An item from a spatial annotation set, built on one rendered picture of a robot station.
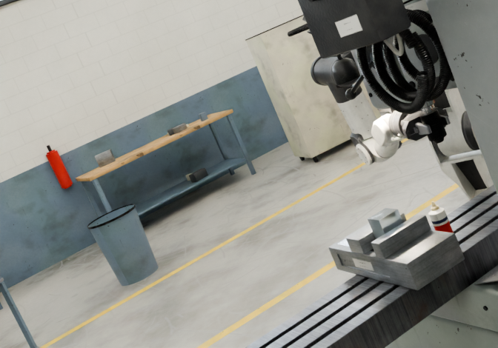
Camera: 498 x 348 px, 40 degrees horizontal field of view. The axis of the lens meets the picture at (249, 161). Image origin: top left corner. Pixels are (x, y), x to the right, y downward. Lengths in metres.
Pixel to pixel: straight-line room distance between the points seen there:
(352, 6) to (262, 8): 9.02
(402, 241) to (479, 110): 0.46
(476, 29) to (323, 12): 0.28
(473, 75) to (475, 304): 0.65
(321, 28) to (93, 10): 8.10
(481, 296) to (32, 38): 7.92
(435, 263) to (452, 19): 0.59
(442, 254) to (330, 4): 0.65
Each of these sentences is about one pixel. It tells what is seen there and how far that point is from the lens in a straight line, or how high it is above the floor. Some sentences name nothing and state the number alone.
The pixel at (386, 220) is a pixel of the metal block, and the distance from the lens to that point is 1.69.
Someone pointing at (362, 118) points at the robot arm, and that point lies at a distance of 2.21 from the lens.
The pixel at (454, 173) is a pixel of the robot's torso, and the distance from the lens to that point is 2.57.
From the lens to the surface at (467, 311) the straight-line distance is 1.80.
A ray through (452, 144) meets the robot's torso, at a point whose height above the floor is 1.00.
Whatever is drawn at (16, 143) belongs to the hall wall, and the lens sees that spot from 8.95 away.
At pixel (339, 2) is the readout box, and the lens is 1.29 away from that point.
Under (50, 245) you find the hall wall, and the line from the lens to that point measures 9.02.
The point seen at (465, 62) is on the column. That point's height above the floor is 1.42.
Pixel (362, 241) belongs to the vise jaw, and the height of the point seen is 1.05.
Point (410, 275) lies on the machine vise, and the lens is 1.60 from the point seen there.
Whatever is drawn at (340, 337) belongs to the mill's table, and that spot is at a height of 0.95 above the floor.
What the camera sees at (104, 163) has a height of 0.91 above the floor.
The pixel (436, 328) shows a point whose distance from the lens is 1.97.
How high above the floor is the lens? 1.61
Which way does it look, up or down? 9 degrees down
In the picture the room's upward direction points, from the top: 23 degrees counter-clockwise
